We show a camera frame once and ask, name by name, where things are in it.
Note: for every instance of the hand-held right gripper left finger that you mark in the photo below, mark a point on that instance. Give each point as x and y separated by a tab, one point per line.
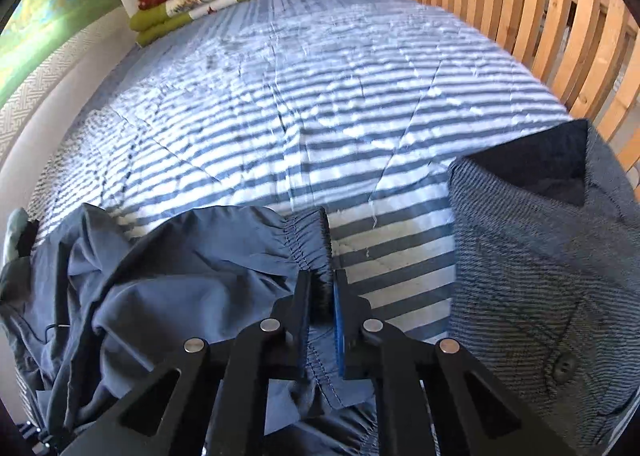
300	316

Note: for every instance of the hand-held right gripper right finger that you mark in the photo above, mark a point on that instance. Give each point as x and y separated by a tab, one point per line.
341	316

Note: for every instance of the dark blue pants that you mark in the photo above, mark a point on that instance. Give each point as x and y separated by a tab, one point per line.
175	276

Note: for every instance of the grey woven buttoned garment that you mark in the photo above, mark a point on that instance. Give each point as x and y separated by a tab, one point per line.
525	261

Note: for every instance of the blue white striped bedspread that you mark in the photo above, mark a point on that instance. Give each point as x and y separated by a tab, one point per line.
300	111

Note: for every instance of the light teal cloth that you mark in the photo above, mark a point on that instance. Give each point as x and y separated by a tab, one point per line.
11	236

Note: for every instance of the wooden slatted bed rail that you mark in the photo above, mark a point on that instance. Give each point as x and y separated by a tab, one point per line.
525	11

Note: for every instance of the green wall poster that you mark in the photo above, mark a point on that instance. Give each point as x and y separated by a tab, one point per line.
45	26

